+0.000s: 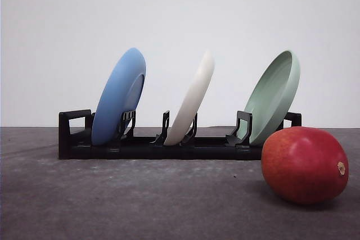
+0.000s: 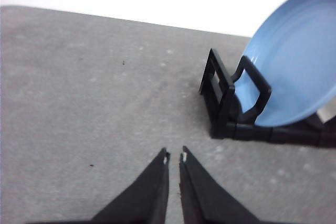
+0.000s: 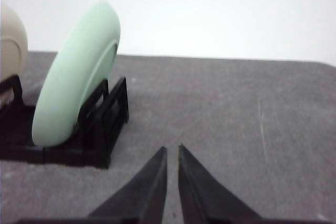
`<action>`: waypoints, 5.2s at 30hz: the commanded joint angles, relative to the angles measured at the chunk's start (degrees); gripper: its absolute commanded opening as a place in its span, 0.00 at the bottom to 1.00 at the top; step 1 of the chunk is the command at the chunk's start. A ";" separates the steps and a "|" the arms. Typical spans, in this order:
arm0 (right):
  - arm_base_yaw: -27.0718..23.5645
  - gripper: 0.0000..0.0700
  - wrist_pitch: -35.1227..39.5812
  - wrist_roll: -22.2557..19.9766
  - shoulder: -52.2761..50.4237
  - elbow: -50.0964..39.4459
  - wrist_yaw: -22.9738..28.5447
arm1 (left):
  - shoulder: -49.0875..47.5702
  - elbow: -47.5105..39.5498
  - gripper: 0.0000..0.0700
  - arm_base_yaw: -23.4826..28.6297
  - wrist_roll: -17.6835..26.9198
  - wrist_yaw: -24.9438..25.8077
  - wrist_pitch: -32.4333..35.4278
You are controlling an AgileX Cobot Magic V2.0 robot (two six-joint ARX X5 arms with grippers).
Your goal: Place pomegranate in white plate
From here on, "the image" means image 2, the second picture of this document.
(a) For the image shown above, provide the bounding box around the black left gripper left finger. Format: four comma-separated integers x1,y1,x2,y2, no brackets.
90,147,170,224

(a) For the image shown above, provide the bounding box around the blue plate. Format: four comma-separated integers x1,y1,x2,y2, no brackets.
235,0,336,126

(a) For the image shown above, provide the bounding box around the black dish rack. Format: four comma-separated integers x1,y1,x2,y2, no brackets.
199,49,336,147

